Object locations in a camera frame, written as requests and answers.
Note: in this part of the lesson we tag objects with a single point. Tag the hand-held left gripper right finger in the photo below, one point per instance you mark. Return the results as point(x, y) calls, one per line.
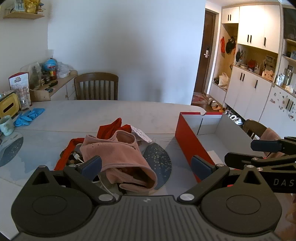
point(200, 165)

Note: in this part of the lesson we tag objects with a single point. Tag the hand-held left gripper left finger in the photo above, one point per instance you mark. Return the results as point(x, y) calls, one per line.
point(92, 165)

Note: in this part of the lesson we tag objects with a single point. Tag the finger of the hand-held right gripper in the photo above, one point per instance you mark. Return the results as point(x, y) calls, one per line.
point(238, 160)
point(266, 145)

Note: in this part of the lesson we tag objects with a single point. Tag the red cardboard box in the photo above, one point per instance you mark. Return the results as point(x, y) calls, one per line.
point(187, 139)

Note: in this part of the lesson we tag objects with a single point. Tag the pink cloth garment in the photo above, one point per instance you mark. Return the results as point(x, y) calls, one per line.
point(122, 153)

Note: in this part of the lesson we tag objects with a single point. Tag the red cloth garment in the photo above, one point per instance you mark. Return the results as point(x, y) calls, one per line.
point(108, 131)

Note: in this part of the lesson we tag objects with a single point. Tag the printed tissue packet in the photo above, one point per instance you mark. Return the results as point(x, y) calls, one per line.
point(141, 134)

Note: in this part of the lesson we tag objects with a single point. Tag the wooden slat-back chair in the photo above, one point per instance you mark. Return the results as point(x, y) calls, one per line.
point(253, 127)
point(96, 80)

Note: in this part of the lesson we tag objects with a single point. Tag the dark speckled placemat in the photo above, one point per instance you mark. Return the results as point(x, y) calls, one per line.
point(10, 150)
point(159, 164)

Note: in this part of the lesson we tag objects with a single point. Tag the row of shoes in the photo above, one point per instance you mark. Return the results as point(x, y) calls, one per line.
point(232, 117)

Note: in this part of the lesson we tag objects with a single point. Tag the red patterned rug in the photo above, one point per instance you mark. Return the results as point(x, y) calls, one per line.
point(200, 98)

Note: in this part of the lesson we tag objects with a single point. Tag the blue rubber glove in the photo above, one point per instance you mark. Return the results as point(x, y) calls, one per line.
point(35, 113)
point(22, 120)

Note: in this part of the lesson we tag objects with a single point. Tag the white tote bag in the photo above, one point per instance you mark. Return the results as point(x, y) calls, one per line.
point(223, 80)

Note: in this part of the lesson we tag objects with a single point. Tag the wooden sideboard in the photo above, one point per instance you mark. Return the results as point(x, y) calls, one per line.
point(62, 87)

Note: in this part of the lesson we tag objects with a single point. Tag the pale green mug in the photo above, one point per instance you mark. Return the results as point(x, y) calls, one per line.
point(6, 126)

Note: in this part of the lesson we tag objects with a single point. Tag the clear glass jar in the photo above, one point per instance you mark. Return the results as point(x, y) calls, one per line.
point(23, 98)

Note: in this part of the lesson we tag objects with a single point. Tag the clear plastic bag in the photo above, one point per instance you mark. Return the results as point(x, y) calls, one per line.
point(64, 69)

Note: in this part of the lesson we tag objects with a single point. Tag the yellow tissue box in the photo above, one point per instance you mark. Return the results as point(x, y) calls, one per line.
point(8, 105)

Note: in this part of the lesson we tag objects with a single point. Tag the red hanging bag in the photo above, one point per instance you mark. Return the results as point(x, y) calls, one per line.
point(222, 45)

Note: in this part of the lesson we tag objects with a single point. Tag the red and white carton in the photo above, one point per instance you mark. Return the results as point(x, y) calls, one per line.
point(19, 80)

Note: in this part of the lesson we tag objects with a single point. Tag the brown door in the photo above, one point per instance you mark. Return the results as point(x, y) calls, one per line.
point(207, 34)

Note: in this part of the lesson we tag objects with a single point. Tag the yellow snack packet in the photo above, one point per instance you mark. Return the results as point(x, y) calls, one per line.
point(31, 5)

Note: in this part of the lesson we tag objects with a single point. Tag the white wall cabinet unit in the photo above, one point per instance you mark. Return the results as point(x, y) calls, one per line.
point(252, 25)

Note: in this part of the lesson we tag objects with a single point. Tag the wooden wall shelf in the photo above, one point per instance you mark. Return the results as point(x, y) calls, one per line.
point(23, 15)

